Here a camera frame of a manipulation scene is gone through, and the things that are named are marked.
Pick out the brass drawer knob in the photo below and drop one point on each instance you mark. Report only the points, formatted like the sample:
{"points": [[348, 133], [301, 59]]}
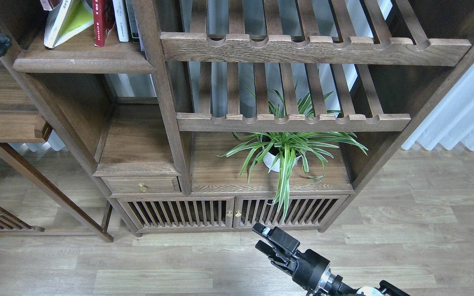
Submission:
{"points": [[142, 187]]}

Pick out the dark wooden bookshelf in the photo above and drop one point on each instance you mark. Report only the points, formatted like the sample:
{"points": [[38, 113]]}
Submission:
{"points": [[159, 112]]}

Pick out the red cover book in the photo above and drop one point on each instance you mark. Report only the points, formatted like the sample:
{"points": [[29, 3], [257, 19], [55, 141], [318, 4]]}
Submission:
{"points": [[104, 20]]}

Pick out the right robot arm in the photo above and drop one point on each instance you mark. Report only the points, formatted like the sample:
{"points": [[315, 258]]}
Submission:
{"points": [[332, 285]]}

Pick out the brass cabinet door knobs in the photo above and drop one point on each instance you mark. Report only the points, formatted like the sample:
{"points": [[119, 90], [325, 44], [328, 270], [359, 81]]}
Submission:
{"points": [[231, 213]]}

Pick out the wooden side furniture left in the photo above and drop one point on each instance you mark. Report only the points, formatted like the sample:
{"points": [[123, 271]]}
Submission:
{"points": [[20, 122]]}

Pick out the yellow green cover book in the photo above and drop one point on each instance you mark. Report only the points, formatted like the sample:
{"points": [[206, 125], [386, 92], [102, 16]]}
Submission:
{"points": [[67, 19]]}

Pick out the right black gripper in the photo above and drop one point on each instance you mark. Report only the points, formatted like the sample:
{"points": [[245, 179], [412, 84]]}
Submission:
{"points": [[305, 268]]}

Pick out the green spider plant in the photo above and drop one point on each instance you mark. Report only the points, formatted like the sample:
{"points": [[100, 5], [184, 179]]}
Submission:
{"points": [[305, 142]]}

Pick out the white upright book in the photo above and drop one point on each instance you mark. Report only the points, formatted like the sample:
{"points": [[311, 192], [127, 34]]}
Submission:
{"points": [[122, 23]]}

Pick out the dark red book white characters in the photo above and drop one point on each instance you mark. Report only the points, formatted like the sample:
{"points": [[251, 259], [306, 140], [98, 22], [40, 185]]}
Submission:
{"points": [[49, 5]]}

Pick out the white curtain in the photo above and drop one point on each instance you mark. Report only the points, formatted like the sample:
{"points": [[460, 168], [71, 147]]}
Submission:
{"points": [[451, 123]]}

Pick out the dark upright book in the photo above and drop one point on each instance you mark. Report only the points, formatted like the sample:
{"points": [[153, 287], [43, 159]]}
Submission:
{"points": [[134, 32]]}

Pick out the white plant pot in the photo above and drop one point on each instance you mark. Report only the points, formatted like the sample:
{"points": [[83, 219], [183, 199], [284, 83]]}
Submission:
{"points": [[280, 158]]}

